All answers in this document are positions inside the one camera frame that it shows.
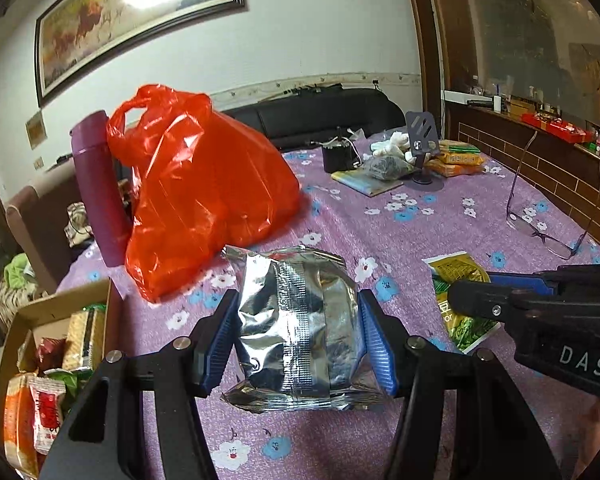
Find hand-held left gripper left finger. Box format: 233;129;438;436
40;289;241;480

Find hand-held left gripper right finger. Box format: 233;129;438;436
357;289;563;480

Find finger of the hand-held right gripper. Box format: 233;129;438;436
486;271;557;297
449;279;519;323

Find yellow green pea packet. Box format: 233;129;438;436
421;251;504;354

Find silver foil snack packet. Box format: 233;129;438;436
220;244;397;414

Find dark green pea packet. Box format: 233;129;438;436
44;366;97;407

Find cardboard box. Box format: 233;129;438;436
0;277;127;463

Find red white sachet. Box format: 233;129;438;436
26;374;67;454

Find orange label cracker packet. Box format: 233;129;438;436
1;371;42;479

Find person's right hand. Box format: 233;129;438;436
575;399;600;462

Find eyeglasses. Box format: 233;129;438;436
504;129;600;262

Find purple floral tablecloth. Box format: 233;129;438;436
55;132;600;480

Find brown wooden counter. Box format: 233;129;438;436
441;89;600;248

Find orange biscuit packet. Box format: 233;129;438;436
444;152;487;167
424;159;484;179

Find green edged cracker packet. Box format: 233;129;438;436
61;301;112;372

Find red plastic bag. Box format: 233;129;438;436
105;83;303;304

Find green striped biscuit packet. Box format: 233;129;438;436
436;140;482;157

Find red box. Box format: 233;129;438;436
521;111;594;144

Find yellow blue booklet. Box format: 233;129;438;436
329;165;407;197

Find clear bag dark contents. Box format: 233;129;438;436
361;154;417;182

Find red wrapped candy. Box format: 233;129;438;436
33;336;67;372

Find black phone stand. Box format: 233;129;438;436
404;109;447;192

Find white gloves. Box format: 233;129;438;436
369;129;414;159

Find floral patterned cloth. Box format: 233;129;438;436
61;201;97;249

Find black charger box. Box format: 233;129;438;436
321;127;364;174

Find purple thermos bottle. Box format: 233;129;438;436
69;111;134;268

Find striped patterned cloth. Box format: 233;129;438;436
0;274;29;347

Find green cloth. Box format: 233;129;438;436
3;253;32;287

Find brown armchair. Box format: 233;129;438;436
4;159;103;297

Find black sofa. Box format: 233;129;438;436
219;86;407;152

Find brown framed glass partition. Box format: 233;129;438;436
404;0;600;171

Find framed painting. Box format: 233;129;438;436
33;0;246;109

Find small wall certificate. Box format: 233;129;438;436
24;108;48;151

